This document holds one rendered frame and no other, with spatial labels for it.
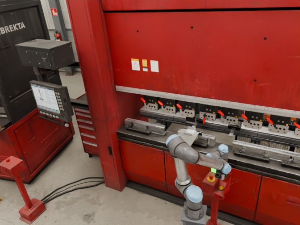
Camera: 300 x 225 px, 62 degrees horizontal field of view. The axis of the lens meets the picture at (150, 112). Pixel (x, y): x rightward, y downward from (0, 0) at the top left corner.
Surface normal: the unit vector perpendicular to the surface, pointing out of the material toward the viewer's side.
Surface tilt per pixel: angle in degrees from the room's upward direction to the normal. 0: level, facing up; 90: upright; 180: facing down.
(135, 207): 0
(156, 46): 90
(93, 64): 90
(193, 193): 7
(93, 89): 90
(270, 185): 90
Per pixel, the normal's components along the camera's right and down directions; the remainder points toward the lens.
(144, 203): -0.07, -0.88
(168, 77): -0.47, 0.45
